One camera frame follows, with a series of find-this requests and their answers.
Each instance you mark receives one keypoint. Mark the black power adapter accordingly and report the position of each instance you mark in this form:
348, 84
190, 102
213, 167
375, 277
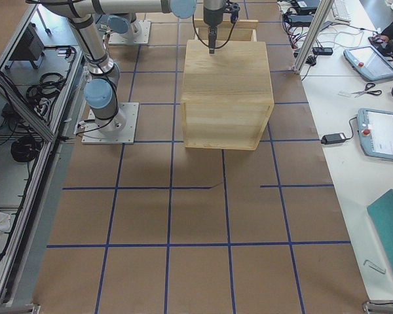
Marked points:
333, 138

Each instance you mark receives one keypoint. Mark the teach pendant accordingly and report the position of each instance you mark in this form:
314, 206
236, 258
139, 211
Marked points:
376, 133
369, 63

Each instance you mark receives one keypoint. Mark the metal hex key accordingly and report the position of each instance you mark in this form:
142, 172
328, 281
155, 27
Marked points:
374, 266

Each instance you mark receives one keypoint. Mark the black scissors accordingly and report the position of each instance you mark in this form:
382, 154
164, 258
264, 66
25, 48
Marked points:
368, 90

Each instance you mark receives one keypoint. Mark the wooden drawer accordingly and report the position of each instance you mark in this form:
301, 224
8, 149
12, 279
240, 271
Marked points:
244, 30

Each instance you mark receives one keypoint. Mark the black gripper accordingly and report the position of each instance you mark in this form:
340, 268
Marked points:
211, 17

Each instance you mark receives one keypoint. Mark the aluminium frame post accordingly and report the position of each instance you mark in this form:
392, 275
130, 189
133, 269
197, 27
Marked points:
314, 29

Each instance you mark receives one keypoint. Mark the upper teach pendant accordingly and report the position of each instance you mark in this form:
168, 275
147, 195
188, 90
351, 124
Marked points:
369, 63

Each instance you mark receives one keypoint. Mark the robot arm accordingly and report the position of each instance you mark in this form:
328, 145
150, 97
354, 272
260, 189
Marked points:
100, 92
79, 9

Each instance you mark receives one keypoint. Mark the green folder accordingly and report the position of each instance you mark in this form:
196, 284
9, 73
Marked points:
381, 213

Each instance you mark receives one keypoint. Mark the black control box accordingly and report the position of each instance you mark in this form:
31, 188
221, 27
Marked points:
29, 48

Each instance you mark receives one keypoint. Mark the wooden drawer cabinet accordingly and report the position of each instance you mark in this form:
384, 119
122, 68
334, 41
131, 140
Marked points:
227, 96

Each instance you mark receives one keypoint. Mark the aluminium side frame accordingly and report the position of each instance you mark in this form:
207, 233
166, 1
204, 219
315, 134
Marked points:
32, 105

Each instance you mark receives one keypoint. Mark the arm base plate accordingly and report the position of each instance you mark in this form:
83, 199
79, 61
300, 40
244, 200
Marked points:
124, 33
121, 129

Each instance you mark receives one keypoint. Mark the lower teach pendant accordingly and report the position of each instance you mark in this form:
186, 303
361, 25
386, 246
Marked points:
376, 133

